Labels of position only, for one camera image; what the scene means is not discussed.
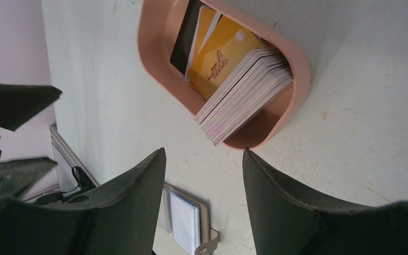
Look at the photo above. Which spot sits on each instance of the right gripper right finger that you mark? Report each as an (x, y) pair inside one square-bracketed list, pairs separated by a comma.
[(289, 217)]

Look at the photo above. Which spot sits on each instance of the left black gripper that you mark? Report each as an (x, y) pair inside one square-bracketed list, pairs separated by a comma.
[(19, 104)]

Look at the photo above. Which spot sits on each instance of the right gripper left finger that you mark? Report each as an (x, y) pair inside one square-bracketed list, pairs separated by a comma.
[(117, 217)]

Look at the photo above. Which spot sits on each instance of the beige leather card holder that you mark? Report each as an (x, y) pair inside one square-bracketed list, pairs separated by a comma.
[(186, 218)]

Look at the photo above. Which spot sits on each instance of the white card stack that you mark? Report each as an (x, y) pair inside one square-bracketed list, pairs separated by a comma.
[(255, 82)]

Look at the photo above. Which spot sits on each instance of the black card in tray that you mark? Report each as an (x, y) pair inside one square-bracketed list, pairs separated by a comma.
[(182, 47)]

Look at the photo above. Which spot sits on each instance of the yellow VIP card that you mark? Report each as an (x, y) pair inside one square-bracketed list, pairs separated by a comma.
[(219, 45)]

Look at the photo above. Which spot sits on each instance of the pink oval tray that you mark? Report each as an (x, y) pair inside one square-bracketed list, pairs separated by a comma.
[(159, 25)]

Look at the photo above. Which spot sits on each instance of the aluminium frame rail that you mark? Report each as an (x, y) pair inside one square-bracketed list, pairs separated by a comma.
[(67, 179)]

